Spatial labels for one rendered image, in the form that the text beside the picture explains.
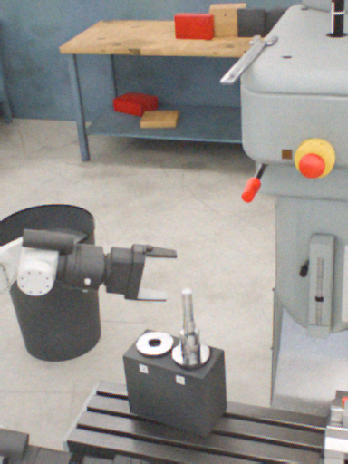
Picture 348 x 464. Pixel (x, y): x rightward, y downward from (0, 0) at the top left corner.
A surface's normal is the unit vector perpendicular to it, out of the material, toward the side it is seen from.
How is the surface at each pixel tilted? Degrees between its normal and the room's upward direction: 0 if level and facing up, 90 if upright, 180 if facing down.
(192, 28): 90
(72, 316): 94
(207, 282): 0
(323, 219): 90
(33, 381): 0
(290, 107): 90
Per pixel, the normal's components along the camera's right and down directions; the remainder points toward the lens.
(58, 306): 0.25, 0.51
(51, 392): -0.07, -0.87
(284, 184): -0.31, 0.48
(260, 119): -0.57, 0.43
